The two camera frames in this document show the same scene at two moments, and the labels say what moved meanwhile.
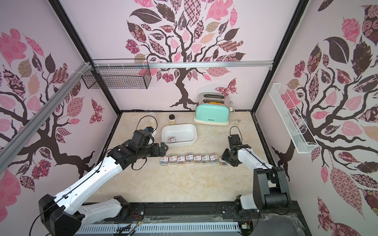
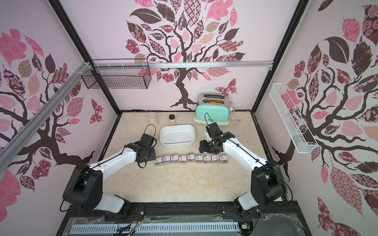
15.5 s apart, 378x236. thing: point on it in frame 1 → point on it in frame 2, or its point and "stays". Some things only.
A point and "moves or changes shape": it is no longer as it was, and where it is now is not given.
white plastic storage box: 185,133 stays
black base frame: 293,223 stays
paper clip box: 164,161 → 174,158
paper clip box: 173,158 → 182,159
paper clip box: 205,159 → 215,159
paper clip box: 213,158 moves or changes shape
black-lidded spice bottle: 172,119 stays
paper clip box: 172,140 → 166,160
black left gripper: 162,152 → 152,156
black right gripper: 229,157 → 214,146
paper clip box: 197,159 → 206,160
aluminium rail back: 181,64 stays
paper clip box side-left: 181,159 → 191,158
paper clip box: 189,158 → 199,159
